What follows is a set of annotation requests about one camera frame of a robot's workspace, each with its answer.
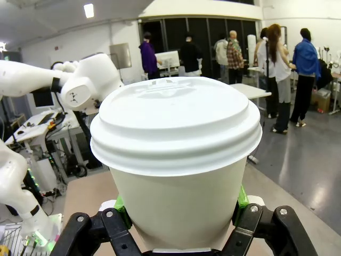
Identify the cardboard box on floor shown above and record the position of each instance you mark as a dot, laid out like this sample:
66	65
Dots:
321	100

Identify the ceiling light panel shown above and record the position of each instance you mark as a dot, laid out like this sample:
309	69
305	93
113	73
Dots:
88	10

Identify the white equipment desk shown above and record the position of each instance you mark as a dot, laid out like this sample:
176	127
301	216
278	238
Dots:
37	129

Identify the long-haired person in white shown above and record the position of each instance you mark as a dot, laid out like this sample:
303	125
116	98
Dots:
278	69

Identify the white side table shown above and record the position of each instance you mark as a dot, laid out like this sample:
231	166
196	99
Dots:
250	90

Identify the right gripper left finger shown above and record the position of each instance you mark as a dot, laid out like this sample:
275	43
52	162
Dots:
88	234

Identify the grey wall panel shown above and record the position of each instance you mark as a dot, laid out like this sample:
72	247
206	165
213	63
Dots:
121	55

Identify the person in blue top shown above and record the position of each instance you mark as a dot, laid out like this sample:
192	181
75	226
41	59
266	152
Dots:
306	74

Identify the person in plaid shirt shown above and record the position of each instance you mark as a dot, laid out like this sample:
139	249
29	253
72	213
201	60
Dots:
235	57

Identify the person in purple hoodie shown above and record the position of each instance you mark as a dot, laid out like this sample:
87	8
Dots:
149	60

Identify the white plastic cup lid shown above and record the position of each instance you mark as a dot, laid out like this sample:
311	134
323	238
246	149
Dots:
173	120

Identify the dark-haired person in white shirt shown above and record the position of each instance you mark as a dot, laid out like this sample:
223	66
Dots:
262	42

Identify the person in white jacket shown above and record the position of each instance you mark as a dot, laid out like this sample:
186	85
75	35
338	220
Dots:
221	54

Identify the white paper cup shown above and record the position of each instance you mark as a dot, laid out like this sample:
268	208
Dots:
181	205

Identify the person in black clothes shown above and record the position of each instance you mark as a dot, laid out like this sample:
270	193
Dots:
190	57

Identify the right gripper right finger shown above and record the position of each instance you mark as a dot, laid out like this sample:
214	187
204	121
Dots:
269	234

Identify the black stand pole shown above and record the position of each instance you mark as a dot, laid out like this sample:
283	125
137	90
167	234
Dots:
266	69

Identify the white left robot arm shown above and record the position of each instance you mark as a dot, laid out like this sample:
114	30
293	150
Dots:
85	80

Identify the black computer monitor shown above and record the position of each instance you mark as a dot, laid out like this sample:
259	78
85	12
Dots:
42	98

